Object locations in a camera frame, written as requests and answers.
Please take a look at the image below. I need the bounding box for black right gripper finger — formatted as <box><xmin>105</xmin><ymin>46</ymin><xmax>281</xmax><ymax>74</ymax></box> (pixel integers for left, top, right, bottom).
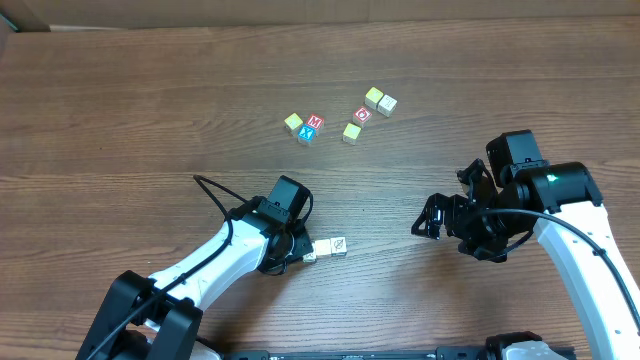
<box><xmin>411</xmin><ymin>193</ymin><xmax>449</xmax><ymax>239</ymax></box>
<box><xmin>456</xmin><ymin>159</ymin><xmax>497</xmax><ymax>203</ymax></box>

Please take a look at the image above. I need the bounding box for red Y leaf block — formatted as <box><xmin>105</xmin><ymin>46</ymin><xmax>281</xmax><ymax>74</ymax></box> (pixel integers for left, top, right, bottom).
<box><xmin>330</xmin><ymin>237</ymin><xmax>347</xmax><ymax>257</ymax></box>

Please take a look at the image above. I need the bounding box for green letter wood block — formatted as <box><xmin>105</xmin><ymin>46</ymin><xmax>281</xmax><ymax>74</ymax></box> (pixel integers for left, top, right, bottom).
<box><xmin>303</xmin><ymin>252</ymin><xmax>317</xmax><ymax>263</ymax></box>

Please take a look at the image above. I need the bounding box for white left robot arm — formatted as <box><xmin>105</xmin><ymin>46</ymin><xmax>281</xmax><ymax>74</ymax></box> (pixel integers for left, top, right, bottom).
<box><xmin>77</xmin><ymin>200</ymin><xmax>312</xmax><ymax>359</ymax></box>

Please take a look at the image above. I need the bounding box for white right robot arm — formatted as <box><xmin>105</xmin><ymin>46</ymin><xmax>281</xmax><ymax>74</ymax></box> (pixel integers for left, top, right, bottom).
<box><xmin>411</xmin><ymin>159</ymin><xmax>639</xmax><ymax>359</ymax></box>

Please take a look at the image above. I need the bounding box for blue X letter block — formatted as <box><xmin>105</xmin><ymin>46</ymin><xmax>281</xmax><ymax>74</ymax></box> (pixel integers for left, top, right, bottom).
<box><xmin>297</xmin><ymin>125</ymin><xmax>317</xmax><ymax>146</ymax></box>

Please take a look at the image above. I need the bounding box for yellow top squirrel block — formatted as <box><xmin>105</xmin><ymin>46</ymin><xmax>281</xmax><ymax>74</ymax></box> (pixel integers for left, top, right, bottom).
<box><xmin>284</xmin><ymin>113</ymin><xmax>304</xmax><ymax>136</ymax></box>

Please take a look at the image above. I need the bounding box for yellow top turtle block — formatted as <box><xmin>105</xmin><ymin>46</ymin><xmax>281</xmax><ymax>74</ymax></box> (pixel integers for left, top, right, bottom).
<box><xmin>342</xmin><ymin>123</ymin><xmax>361</xmax><ymax>145</ymax></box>

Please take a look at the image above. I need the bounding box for red M letter block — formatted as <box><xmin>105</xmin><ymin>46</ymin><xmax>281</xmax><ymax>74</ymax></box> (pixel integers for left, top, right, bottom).
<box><xmin>305</xmin><ymin>113</ymin><xmax>325</xmax><ymax>135</ymax></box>

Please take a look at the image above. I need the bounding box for plain wood picture block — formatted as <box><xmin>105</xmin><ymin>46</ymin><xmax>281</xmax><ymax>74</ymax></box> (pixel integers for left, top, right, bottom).
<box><xmin>376</xmin><ymin>94</ymin><xmax>398</xmax><ymax>117</ymax></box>

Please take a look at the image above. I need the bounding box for red framed symbol block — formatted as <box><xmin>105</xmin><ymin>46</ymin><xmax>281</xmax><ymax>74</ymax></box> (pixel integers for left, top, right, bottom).
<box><xmin>352</xmin><ymin>106</ymin><xmax>372</xmax><ymax>128</ymax></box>

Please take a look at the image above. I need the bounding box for yellow top far block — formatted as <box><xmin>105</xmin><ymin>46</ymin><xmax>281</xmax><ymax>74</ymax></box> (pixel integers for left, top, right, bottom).
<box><xmin>364</xmin><ymin>86</ymin><xmax>384</xmax><ymax>110</ymax></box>

